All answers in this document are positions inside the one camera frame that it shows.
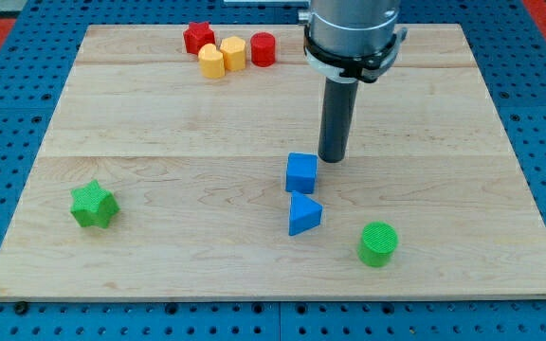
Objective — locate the blue cube block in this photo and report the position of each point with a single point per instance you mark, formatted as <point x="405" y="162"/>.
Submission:
<point x="301" y="172"/>

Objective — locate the blue triangle block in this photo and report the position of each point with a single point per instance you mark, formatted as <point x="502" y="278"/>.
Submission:
<point x="304" y="213"/>

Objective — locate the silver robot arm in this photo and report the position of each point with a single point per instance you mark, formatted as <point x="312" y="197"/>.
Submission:
<point x="351" y="40"/>

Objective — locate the red star block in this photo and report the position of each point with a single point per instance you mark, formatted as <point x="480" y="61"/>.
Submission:
<point x="197" y="35"/>

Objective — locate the green star block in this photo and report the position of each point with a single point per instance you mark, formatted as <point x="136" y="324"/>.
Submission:
<point x="93" y="205"/>

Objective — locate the wooden board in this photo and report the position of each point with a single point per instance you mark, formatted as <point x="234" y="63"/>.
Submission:
<point x="197" y="167"/>

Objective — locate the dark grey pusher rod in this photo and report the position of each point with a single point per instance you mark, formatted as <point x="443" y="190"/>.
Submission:
<point x="337" y="113"/>

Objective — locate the yellow heart block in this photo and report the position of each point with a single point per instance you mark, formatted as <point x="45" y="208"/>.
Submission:
<point x="211" y="62"/>

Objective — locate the green cylinder block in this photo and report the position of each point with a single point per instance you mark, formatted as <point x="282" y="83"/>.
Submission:
<point x="378" y="242"/>

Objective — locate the red cylinder block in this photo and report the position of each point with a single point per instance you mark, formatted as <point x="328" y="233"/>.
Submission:
<point x="263" y="49"/>

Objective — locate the yellow hexagon block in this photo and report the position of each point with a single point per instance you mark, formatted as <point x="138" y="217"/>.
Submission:
<point x="234" y="53"/>

